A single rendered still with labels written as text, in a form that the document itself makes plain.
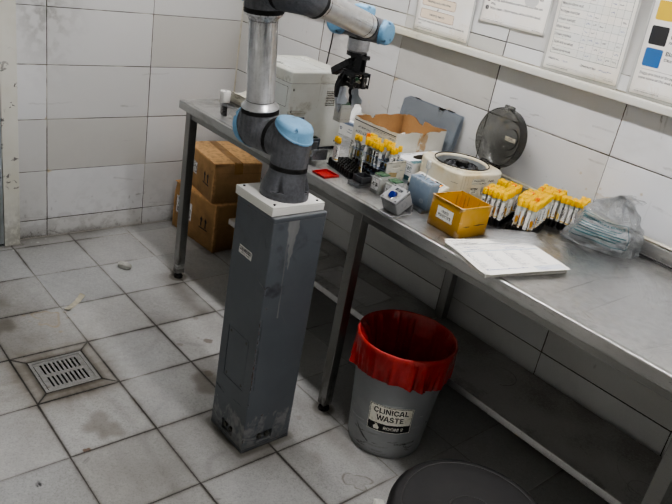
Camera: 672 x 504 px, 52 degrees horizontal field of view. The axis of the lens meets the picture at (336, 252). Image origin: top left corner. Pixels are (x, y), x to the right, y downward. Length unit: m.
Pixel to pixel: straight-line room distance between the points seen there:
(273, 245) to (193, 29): 2.02
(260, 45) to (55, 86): 1.74
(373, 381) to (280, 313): 0.42
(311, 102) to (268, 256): 0.80
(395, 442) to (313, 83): 1.33
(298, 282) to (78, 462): 0.90
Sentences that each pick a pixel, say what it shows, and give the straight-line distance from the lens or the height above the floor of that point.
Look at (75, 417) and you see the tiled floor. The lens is 2.61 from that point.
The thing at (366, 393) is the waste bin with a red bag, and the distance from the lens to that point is 2.44.
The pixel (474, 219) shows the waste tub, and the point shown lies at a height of 0.94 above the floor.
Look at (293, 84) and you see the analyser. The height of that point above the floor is 1.13.
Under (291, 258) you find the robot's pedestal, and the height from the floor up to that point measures 0.73.
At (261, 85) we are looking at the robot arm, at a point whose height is 1.21.
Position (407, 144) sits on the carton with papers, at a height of 0.98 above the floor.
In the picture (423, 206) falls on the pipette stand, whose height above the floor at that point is 0.90.
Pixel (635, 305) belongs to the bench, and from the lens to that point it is 2.06.
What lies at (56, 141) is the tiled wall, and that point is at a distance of 3.71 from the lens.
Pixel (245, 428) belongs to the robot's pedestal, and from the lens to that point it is 2.42.
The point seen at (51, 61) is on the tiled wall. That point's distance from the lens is 3.60.
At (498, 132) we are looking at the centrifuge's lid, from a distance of 2.69.
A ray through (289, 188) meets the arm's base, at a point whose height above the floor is 0.95.
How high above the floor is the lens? 1.64
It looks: 24 degrees down
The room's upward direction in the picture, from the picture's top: 11 degrees clockwise
